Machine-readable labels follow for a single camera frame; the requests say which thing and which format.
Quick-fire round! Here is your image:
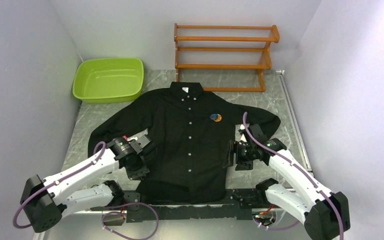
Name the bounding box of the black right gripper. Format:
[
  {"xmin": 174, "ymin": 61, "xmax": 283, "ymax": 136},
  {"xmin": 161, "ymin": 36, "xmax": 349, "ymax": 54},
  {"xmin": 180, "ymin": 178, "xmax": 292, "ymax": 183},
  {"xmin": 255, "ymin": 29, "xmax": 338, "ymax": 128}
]
[{"xmin": 222, "ymin": 140, "xmax": 256, "ymax": 171}]

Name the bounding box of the white round brooch back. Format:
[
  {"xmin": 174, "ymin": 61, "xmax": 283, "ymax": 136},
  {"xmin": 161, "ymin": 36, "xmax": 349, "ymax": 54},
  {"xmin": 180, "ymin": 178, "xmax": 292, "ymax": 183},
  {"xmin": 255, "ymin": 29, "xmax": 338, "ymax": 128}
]
[{"xmin": 209, "ymin": 113, "xmax": 219, "ymax": 120}]

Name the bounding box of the black button shirt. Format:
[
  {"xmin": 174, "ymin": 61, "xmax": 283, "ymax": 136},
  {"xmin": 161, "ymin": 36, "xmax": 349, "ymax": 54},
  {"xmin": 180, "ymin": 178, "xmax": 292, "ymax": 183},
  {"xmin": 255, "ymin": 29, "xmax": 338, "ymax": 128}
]
[{"xmin": 87, "ymin": 82, "xmax": 281, "ymax": 204}]

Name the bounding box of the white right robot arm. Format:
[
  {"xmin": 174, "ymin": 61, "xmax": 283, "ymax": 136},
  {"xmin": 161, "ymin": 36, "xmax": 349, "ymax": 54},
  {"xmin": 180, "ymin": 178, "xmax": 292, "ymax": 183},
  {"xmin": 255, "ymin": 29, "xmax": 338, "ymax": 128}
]
[{"xmin": 226, "ymin": 124, "xmax": 351, "ymax": 240}]

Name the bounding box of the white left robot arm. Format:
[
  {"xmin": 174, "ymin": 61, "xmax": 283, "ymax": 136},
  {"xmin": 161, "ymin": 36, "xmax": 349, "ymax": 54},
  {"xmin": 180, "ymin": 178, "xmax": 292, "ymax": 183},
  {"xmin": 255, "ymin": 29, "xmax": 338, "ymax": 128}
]
[{"xmin": 12, "ymin": 135, "xmax": 156, "ymax": 233}]

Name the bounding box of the green plastic basin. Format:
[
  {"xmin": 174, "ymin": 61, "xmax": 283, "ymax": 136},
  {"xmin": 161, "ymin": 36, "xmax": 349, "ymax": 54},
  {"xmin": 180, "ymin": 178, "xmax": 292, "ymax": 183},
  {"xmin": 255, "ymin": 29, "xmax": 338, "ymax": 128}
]
[{"xmin": 72, "ymin": 57, "xmax": 145, "ymax": 104}]

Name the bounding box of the orange wooden shoe rack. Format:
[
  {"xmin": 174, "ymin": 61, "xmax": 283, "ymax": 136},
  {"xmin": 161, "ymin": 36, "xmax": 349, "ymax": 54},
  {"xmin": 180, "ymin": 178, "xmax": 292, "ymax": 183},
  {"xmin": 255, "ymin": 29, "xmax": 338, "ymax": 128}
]
[{"xmin": 173, "ymin": 23, "xmax": 280, "ymax": 92}]

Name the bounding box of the aluminium table edge rail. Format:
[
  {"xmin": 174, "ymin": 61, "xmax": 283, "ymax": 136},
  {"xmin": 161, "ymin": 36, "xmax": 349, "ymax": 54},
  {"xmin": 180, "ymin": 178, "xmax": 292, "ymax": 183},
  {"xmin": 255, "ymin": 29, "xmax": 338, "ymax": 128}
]
[{"xmin": 275, "ymin": 70, "xmax": 314, "ymax": 176}]

